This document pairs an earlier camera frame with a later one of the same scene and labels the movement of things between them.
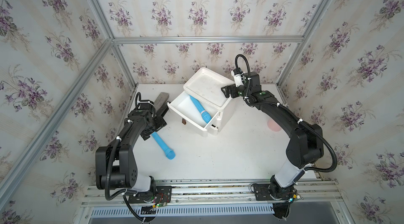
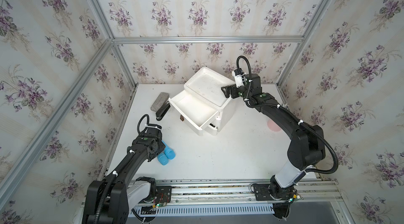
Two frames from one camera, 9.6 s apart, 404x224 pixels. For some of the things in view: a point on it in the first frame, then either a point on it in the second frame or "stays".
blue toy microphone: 170,153 stays
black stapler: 165,111 stays
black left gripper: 159,123 -> 161,146
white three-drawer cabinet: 202,104 stays
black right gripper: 233,88 stays
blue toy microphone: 205,115 -> 162,159
